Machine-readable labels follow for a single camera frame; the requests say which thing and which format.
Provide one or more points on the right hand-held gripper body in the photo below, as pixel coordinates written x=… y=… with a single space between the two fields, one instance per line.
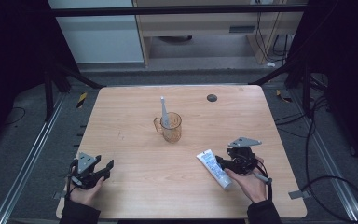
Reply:
x=242 y=158

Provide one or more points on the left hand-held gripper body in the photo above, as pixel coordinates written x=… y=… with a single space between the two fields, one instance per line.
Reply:
x=85 y=168

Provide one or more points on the white toothpaste tube blue print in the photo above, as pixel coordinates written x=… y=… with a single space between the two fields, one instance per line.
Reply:
x=214 y=169

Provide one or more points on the clear glass mug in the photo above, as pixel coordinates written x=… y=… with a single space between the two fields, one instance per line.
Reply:
x=172 y=132

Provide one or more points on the grey toothbrush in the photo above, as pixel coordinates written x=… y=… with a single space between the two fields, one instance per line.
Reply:
x=164 y=115

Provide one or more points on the person's left hand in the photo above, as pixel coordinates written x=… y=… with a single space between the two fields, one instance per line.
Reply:
x=85 y=196

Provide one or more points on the person's right hand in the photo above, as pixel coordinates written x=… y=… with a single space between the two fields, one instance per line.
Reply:
x=251 y=186

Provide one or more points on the yellow black hazard tape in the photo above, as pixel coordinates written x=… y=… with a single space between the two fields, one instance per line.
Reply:
x=283 y=96
x=81 y=100

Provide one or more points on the dark round table grommet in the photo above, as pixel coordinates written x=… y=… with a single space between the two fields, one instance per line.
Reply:
x=212 y=98

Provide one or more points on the small white object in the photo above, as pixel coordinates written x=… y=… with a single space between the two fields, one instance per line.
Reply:
x=271 y=64

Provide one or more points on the white cabinet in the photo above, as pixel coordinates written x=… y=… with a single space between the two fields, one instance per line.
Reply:
x=99 y=37

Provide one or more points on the light wooden desk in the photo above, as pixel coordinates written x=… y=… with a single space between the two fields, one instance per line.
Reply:
x=199 y=25

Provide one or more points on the black curtain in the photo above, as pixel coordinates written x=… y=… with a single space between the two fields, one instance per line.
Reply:
x=12 y=46
x=348 y=62

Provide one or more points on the grey metal table bracket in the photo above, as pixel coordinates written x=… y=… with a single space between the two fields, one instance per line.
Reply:
x=59 y=195
x=298 y=194

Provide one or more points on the aluminium floor rail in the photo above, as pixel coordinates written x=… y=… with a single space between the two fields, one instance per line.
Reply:
x=28 y=161
x=329 y=161

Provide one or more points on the black vertical frame post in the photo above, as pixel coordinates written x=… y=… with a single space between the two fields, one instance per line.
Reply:
x=306 y=93
x=48 y=93

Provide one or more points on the black diagonal frame strut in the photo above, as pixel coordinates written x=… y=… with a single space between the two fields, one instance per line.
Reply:
x=80 y=76
x=276 y=73

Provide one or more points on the black horizontal frame bar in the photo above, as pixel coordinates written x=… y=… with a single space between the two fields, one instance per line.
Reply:
x=167 y=11

